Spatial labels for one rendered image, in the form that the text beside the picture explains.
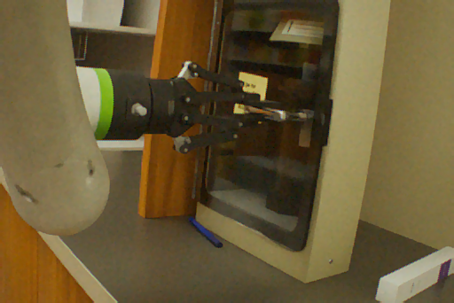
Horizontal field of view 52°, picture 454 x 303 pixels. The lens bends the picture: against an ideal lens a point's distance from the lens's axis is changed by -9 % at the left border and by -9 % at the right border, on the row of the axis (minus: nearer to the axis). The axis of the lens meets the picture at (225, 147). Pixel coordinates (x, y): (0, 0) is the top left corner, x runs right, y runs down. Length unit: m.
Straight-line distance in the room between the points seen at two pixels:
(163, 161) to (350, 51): 0.45
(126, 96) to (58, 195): 0.20
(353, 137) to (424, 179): 0.40
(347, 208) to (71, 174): 0.50
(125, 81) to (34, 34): 0.29
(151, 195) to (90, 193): 0.54
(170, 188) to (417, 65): 0.62
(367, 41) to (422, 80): 0.39
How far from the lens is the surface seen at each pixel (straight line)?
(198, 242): 0.93
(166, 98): 0.65
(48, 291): 1.11
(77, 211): 0.48
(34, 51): 0.35
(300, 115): 0.76
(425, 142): 1.15
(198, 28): 1.02
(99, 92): 0.60
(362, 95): 0.79
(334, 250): 0.84
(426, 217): 1.16
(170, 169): 1.03
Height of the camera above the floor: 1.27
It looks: 10 degrees down
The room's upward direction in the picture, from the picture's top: 7 degrees clockwise
